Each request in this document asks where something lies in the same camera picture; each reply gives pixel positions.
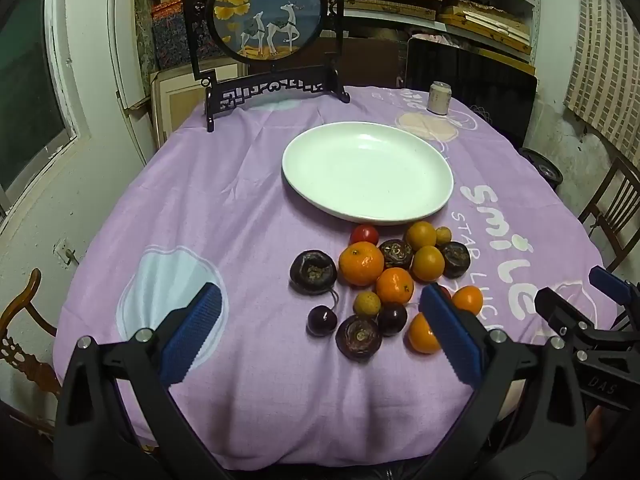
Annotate white oval plate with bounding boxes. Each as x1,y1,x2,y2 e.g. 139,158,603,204
281,121,455,226

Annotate slatted wooden chair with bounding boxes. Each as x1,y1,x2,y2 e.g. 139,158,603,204
577,156,640,271

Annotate black flat panel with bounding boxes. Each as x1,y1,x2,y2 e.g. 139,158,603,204
404,37,538,146

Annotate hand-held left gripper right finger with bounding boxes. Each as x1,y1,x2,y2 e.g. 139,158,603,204
419,282,588,480

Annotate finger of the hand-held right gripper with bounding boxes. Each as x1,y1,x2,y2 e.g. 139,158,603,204
588,266,640,331
534,287,601,356

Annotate beige picture frame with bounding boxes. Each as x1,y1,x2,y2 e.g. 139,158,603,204
150,60,241,148

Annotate large dark water chestnut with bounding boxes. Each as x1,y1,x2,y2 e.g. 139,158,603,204
289,249,338,296

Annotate large dimpled tangerine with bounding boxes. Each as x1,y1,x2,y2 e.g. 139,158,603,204
338,241,385,287

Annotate checkered hanging cloth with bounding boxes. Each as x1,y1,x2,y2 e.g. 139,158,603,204
564,0,640,148

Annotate round deer screen black stand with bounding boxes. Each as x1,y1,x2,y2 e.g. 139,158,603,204
180,0,352,133

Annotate purple printed tablecloth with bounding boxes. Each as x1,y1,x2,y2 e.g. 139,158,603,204
54,85,623,471

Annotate wall socket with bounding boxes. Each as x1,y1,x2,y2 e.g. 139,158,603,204
54,240,81,267

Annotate window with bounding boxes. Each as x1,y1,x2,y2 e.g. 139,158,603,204
0,0,81,206

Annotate dark brown water chestnut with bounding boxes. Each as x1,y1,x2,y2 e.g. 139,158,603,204
335,314,383,361
439,241,471,279
378,239,414,270

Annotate carved wooden chair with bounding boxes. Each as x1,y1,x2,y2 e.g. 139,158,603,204
0,267,63,441

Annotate patterned fabric boxes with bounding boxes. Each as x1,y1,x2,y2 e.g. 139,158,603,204
132,0,226,68

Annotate smooth yellow-orange citrus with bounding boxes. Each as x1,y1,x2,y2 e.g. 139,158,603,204
411,245,446,282
406,312,443,354
404,221,438,252

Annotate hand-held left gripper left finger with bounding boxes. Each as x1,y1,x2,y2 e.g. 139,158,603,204
54,282,223,480

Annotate dark red cherry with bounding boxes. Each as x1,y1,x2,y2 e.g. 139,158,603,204
306,290,341,338
376,303,408,337

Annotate white drink can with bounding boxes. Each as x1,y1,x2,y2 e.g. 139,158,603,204
426,81,452,114

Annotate small dimpled tangerine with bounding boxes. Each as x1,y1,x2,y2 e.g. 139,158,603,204
375,267,415,306
451,285,484,316

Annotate black wheel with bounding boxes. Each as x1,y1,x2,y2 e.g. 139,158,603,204
520,147,565,188

